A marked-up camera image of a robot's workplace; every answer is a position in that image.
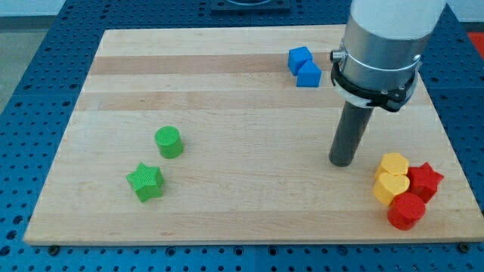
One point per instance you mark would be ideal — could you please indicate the red cylinder block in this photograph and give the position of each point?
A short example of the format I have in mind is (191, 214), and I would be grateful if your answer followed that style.
(405, 211)

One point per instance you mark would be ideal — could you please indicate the blue pentagon block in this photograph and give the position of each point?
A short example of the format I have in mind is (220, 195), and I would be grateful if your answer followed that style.
(309, 75)

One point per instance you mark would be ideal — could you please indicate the yellow heart block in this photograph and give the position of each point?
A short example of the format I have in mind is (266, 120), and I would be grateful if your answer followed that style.
(387, 187)

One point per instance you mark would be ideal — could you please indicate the yellow hexagon block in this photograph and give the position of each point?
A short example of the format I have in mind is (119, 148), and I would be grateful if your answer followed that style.
(392, 163)

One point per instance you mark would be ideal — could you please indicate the light wooden board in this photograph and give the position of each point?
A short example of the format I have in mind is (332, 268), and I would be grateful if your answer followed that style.
(255, 167)

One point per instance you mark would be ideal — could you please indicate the blue cube block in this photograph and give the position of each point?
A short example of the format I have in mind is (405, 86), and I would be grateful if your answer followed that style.
(297, 58)

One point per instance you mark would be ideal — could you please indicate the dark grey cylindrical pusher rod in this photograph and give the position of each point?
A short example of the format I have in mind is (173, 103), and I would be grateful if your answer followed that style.
(352, 124)

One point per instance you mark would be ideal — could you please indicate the green cylinder block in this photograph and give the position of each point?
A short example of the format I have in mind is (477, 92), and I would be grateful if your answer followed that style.
(169, 142)

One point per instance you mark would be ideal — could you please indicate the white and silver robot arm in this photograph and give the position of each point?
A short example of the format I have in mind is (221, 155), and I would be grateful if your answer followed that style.
(379, 56)

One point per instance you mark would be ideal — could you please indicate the red star block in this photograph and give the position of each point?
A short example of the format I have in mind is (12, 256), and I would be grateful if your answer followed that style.
(424, 181)

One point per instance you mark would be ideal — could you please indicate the green star block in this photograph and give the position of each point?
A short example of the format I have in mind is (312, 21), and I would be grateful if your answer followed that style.
(146, 182)

